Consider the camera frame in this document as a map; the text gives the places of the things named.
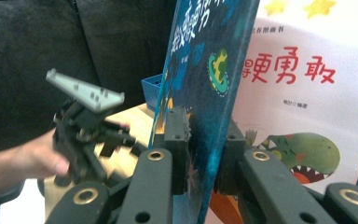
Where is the blue plastic file rack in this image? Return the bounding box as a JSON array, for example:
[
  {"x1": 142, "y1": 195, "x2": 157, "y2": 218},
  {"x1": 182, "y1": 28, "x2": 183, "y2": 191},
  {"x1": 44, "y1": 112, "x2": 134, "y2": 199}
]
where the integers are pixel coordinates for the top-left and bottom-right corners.
[{"x1": 141, "y1": 74, "x2": 164, "y2": 113}]

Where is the black curtain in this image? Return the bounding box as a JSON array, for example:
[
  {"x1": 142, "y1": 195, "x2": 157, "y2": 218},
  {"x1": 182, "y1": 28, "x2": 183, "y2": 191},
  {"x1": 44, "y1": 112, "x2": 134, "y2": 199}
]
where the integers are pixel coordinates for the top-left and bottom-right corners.
[{"x1": 0, "y1": 0, "x2": 178, "y2": 157}]

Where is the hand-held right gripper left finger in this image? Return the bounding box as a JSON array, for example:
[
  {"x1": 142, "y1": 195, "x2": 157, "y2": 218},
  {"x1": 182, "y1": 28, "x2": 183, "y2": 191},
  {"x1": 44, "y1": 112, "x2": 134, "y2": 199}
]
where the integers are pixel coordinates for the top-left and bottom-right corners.
[{"x1": 163, "y1": 105, "x2": 190, "y2": 196}]

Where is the blue monster picture book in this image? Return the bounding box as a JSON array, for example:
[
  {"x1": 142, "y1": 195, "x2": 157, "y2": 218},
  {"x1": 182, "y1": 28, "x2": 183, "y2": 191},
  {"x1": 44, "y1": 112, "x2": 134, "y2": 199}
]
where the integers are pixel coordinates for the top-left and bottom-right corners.
[{"x1": 148, "y1": 0, "x2": 358, "y2": 224}]

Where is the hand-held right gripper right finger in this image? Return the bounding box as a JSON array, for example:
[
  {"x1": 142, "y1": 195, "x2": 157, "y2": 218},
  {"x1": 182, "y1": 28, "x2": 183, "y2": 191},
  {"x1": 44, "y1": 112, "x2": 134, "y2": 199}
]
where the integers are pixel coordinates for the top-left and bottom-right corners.
[{"x1": 213, "y1": 119, "x2": 247, "y2": 193}]

